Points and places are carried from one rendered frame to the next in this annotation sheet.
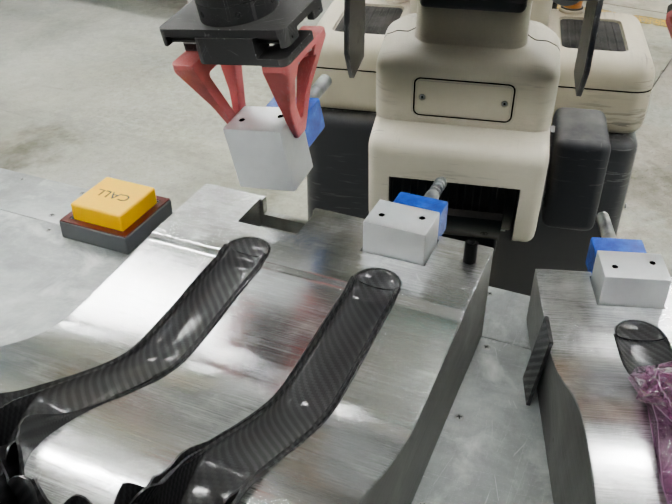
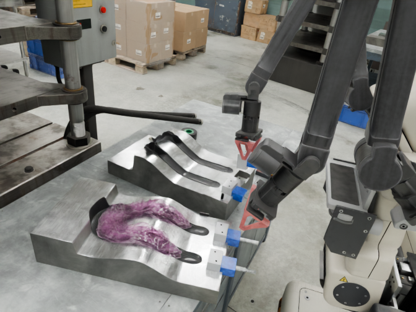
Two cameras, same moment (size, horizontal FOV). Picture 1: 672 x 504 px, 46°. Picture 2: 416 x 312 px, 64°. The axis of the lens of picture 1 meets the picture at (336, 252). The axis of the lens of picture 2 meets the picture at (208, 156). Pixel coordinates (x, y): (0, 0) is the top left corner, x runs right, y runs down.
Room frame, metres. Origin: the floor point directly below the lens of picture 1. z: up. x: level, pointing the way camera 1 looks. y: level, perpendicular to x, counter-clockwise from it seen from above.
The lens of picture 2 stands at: (0.45, -0.95, 1.56)
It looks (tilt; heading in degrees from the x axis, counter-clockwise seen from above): 31 degrees down; 91
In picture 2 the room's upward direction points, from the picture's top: 7 degrees clockwise
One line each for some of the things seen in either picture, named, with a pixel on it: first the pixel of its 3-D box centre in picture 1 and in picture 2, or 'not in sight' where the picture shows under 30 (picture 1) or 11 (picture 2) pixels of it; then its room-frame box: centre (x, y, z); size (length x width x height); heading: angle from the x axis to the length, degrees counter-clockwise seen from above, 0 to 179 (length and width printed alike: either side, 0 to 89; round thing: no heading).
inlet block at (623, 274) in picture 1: (615, 257); (236, 238); (0.54, -0.24, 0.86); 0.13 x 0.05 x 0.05; 174
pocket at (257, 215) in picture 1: (279, 233); (241, 179); (0.56, 0.05, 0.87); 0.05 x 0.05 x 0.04; 67
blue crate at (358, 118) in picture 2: not in sight; (356, 111); (2.10, 2.93, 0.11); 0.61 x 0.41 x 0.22; 149
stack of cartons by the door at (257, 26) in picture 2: not in sight; (262, 21); (1.11, 6.89, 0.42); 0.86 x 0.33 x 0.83; 149
